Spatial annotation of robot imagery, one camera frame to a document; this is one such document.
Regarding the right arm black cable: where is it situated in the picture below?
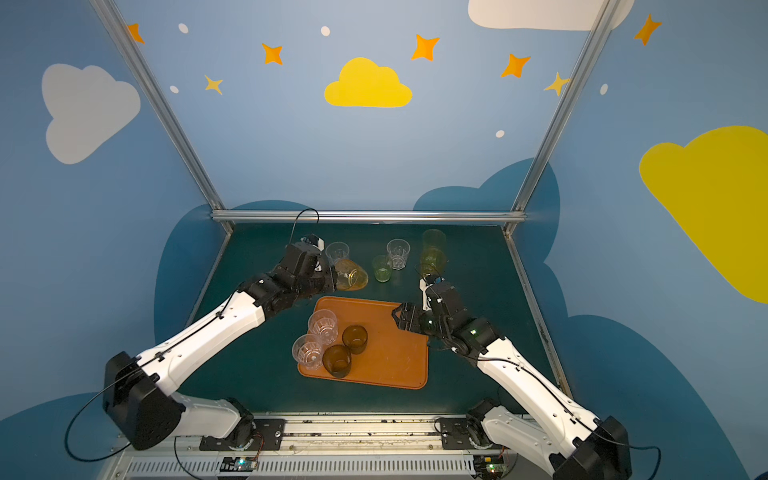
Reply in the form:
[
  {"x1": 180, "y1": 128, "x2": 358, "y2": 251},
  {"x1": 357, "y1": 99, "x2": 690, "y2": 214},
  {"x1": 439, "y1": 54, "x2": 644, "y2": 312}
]
[{"x1": 623, "y1": 443, "x2": 662, "y2": 480}]

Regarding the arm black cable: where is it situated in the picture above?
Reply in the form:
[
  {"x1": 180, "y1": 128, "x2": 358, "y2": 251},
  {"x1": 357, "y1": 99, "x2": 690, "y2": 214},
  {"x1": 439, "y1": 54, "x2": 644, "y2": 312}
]
[
  {"x1": 623, "y1": 443, "x2": 662, "y2": 480},
  {"x1": 63, "y1": 377, "x2": 133, "y2": 464}
]

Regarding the clear faceted glass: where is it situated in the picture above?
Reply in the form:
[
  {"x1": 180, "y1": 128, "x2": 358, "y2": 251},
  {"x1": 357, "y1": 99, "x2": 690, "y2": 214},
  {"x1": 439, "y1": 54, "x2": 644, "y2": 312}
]
[
  {"x1": 308, "y1": 309, "x2": 338, "y2": 345},
  {"x1": 292, "y1": 334, "x2": 325, "y2": 370},
  {"x1": 324, "y1": 241, "x2": 350, "y2": 265},
  {"x1": 386, "y1": 238, "x2": 411, "y2": 271}
]

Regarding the yellow ribbed glass front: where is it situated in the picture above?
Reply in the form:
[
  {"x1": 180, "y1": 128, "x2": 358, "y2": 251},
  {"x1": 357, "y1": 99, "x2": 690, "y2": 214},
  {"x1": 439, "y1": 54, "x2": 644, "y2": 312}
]
[{"x1": 419, "y1": 247, "x2": 447, "y2": 278}]

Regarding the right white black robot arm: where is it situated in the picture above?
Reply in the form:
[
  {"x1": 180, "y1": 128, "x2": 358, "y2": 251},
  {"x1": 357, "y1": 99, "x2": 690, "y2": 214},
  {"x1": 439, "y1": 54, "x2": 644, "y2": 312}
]
[{"x1": 391, "y1": 275, "x2": 632, "y2": 479}]

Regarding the aluminium frame post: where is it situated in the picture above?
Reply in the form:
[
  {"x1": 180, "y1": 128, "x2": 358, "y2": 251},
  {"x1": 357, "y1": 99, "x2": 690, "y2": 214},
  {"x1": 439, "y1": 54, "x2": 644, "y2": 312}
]
[
  {"x1": 503, "y1": 0, "x2": 623, "y2": 240},
  {"x1": 90, "y1": 0, "x2": 225, "y2": 213}
]

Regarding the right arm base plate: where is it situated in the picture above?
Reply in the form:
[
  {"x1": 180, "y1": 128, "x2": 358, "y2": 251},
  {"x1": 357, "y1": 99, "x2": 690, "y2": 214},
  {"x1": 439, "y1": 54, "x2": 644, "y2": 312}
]
[{"x1": 435, "y1": 417, "x2": 479, "y2": 450}]

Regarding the tall amber clear cup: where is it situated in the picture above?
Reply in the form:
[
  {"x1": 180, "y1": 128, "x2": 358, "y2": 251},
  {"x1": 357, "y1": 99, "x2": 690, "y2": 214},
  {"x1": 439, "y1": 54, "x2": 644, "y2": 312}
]
[{"x1": 334, "y1": 259, "x2": 369, "y2": 292}]

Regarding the aluminium frame back bar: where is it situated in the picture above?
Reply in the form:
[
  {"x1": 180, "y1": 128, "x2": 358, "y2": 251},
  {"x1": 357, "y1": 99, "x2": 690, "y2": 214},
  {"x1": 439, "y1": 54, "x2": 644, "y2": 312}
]
[{"x1": 211, "y1": 209, "x2": 526, "y2": 224}]

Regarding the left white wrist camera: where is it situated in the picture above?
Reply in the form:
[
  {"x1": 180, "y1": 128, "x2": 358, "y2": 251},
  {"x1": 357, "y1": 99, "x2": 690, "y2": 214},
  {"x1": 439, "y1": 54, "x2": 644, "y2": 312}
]
[{"x1": 301, "y1": 234, "x2": 325, "y2": 252}]

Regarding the aluminium frame right post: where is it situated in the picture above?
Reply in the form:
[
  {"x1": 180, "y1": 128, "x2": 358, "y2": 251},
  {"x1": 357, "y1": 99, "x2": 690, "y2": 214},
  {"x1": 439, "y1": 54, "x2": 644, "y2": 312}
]
[{"x1": 503, "y1": 0, "x2": 623, "y2": 240}]

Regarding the orange plastic tray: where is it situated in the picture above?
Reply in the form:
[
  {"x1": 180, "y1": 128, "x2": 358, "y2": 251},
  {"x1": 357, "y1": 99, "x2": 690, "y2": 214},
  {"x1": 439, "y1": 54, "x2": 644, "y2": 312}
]
[{"x1": 297, "y1": 296, "x2": 429, "y2": 390}]

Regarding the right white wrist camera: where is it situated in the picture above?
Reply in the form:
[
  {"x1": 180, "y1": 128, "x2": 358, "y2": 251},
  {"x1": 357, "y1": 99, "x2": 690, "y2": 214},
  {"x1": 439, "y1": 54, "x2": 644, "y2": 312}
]
[{"x1": 419, "y1": 279, "x2": 431, "y2": 312}]

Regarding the dark amber textured cup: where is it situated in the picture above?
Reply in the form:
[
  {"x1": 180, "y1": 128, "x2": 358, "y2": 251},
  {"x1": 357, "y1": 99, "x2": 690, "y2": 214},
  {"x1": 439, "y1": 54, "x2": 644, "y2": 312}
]
[
  {"x1": 322, "y1": 344, "x2": 352, "y2": 378},
  {"x1": 342, "y1": 325, "x2": 368, "y2": 355}
]

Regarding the green clear cup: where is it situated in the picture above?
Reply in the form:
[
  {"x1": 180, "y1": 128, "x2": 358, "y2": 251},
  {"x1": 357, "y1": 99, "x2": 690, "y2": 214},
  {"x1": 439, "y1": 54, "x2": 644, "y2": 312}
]
[{"x1": 372, "y1": 255, "x2": 393, "y2": 283}]

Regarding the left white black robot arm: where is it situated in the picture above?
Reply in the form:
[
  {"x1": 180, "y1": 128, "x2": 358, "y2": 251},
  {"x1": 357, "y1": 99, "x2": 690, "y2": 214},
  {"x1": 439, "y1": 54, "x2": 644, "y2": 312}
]
[{"x1": 103, "y1": 234, "x2": 337, "y2": 450}]

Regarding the right controller board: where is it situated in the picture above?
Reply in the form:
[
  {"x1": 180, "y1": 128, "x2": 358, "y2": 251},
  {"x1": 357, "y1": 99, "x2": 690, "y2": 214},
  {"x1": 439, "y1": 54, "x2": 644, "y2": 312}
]
[{"x1": 472, "y1": 456, "x2": 507, "y2": 480}]

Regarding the left controller board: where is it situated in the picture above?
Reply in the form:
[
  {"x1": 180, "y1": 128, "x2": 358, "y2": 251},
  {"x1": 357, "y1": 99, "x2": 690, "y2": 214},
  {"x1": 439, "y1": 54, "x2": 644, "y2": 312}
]
[{"x1": 219, "y1": 456, "x2": 258, "y2": 473}]

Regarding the aluminium frame left post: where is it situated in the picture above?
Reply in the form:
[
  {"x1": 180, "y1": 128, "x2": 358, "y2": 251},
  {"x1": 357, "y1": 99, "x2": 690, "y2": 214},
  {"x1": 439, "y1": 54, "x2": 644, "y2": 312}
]
[{"x1": 90, "y1": 0, "x2": 225, "y2": 213}]

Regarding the yellow-green glass back right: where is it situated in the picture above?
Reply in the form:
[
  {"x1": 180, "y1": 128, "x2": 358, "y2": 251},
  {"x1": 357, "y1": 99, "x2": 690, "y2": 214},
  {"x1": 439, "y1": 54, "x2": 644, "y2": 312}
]
[{"x1": 422, "y1": 228, "x2": 447, "y2": 252}]

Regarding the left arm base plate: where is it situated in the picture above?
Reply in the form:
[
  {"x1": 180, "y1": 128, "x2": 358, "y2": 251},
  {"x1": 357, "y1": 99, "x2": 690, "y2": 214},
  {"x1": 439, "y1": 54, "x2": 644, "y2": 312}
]
[{"x1": 199, "y1": 418, "x2": 286, "y2": 452}]

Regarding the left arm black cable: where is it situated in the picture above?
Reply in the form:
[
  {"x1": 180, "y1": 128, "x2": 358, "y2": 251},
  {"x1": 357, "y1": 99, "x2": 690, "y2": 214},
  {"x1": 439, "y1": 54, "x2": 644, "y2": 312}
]
[{"x1": 63, "y1": 377, "x2": 133, "y2": 464}]

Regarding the aluminium mounting rail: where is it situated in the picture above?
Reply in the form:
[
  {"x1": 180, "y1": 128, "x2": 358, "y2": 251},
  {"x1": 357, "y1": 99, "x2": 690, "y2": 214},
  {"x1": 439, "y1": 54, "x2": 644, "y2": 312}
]
[{"x1": 98, "y1": 412, "x2": 619, "y2": 480}]

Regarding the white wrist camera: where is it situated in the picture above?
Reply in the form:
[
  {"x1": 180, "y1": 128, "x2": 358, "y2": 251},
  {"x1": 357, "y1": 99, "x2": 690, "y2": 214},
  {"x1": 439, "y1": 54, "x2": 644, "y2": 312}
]
[
  {"x1": 301, "y1": 234, "x2": 325, "y2": 252},
  {"x1": 419, "y1": 279, "x2": 431, "y2": 312}
]

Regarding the controller board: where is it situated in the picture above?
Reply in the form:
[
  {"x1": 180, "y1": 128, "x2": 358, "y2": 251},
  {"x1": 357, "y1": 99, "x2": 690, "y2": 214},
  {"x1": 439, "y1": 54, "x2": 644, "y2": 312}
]
[
  {"x1": 219, "y1": 456, "x2": 258, "y2": 473},
  {"x1": 472, "y1": 456, "x2": 507, "y2": 480}
]

